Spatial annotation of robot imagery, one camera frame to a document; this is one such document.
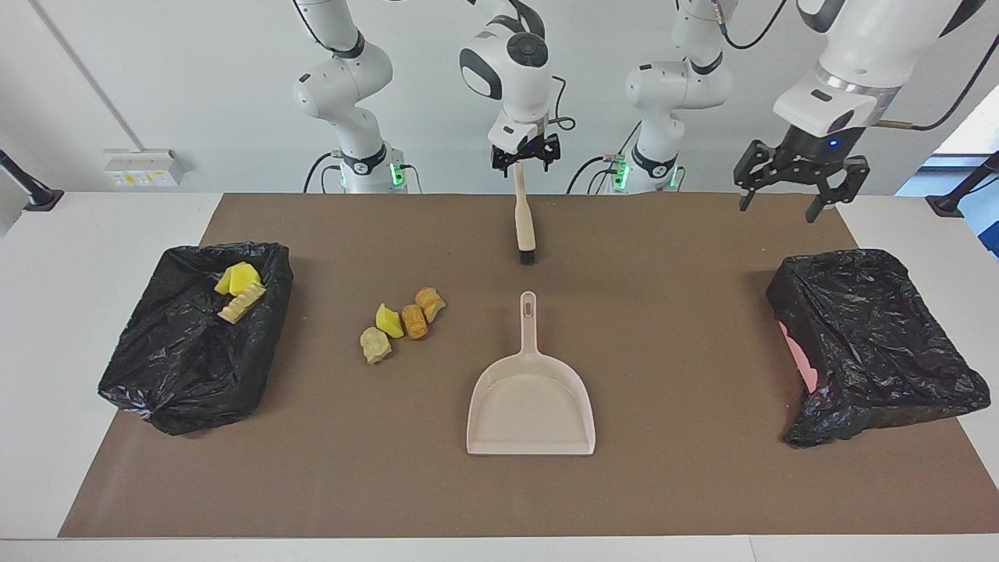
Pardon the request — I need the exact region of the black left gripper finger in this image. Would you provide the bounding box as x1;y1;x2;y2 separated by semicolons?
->
805;156;871;225
734;139;789;213

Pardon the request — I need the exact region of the beige hand brush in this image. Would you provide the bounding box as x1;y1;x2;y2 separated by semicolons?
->
513;164;538;265

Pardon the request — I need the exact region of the pale cream foam chunk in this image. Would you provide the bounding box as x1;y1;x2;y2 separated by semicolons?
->
360;326;393;365

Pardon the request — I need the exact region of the beige plastic dustpan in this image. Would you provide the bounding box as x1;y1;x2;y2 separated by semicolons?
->
466;291;596;457

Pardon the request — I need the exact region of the large green yellow sponge piece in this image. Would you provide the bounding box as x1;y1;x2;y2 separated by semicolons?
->
229;261;263;297

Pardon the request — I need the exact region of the beige ridged foam chunk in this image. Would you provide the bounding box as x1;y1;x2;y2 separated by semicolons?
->
217;283;268;325

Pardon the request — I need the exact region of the pink bin with black bag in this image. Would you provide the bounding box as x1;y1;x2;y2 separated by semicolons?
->
766;248;992;450

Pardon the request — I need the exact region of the black bag lined bin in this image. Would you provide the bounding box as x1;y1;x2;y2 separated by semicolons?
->
98;240;294;436

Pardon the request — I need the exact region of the brown table mat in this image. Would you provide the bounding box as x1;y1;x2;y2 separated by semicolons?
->
59;193;999;539

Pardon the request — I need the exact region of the black left base cable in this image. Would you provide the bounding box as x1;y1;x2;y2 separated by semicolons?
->
567;121;642;194

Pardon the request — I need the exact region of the black base cable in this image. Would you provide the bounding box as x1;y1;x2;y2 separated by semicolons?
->
303;151;344;194
567;121;642;194

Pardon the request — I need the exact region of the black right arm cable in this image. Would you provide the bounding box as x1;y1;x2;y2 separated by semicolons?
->
293;0;577;132

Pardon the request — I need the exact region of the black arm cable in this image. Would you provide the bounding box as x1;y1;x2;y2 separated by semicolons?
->
716;0;999;132
293;0;577;132

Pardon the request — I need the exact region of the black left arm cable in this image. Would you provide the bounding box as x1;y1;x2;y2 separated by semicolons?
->
716;0;999;132

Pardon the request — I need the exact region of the black camera stand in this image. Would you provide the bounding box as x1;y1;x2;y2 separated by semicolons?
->
926;150;999;218
0;148;65;212

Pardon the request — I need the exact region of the black right base cable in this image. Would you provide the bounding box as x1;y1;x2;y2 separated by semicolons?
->
303;151;344;194

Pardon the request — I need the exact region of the white wall socket box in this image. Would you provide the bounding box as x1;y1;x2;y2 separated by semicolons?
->
103;148;188;188

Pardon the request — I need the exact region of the white wall cable conduit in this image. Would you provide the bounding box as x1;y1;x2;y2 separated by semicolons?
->
30;0;148;153

